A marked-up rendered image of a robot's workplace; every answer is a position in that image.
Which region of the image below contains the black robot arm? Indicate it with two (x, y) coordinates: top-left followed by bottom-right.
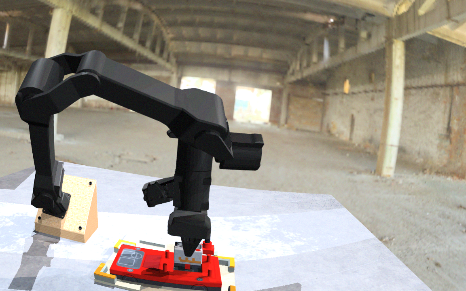
(15, 50), (264, 219)

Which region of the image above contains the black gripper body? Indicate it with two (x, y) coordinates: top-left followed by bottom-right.
(167, 166), (212, 240)

